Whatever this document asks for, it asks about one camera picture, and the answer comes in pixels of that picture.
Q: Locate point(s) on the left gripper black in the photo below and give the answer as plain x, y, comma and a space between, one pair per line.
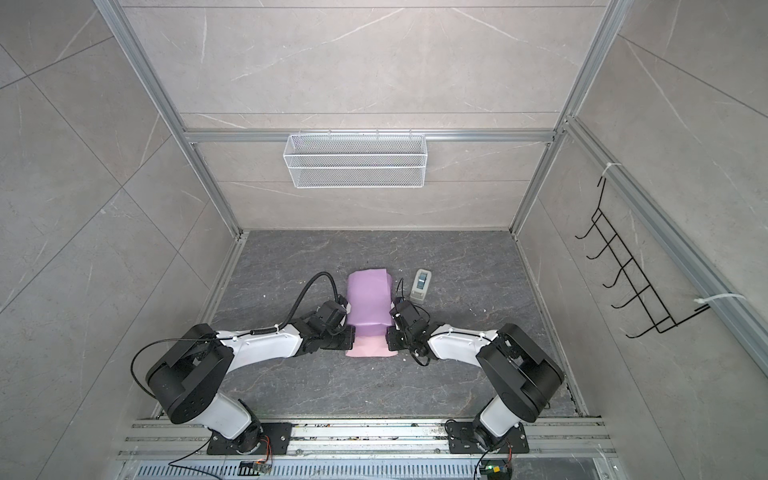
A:
352, 337

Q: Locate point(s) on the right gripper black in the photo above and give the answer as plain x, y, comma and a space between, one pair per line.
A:
391, 333

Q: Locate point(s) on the pink wrapping paper sheet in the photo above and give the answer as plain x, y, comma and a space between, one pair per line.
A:
369, 293

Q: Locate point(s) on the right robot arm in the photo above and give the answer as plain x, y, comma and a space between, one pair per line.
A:
523, 376

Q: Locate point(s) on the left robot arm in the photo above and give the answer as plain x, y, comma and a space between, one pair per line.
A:
186, 380

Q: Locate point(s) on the white tape dispenser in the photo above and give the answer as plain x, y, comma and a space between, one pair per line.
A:
420, 285

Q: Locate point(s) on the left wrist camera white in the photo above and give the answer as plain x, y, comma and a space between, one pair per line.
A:
344, 304

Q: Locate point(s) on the white wire mesh basket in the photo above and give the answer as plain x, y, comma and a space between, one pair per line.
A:
359, 160

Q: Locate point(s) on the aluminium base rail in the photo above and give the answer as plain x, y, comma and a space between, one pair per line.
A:
417, 448

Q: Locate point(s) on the black wire hook rack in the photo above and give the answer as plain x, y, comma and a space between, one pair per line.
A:
630, 272

